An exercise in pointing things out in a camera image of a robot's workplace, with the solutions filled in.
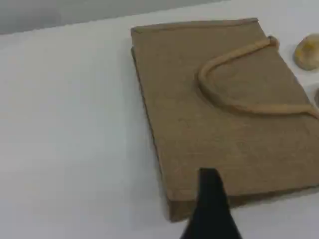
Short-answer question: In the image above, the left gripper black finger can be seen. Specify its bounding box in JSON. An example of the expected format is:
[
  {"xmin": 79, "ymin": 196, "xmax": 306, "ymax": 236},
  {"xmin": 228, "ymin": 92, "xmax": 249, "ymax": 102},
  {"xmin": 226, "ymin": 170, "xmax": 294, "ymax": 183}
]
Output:
[{"xmin": 179, "ymin": 168, "xmax": 244, "ymax": 239}]

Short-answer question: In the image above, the brown jute tote bag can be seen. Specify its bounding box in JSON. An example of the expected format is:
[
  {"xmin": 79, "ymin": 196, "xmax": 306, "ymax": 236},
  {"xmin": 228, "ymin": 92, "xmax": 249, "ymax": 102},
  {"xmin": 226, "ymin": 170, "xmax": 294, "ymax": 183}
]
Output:
[{"xmin": 130, "ymin": 17, "xmax": 319, "ymax": 223}]

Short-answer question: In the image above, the cream shell-shaped bun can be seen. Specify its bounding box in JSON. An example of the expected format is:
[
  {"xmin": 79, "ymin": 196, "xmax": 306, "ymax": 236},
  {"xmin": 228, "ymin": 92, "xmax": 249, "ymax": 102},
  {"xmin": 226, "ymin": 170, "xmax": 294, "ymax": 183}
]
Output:
[{"xmin": 294, "ymin": 34, "xmax": 319, "ymax": 70}]

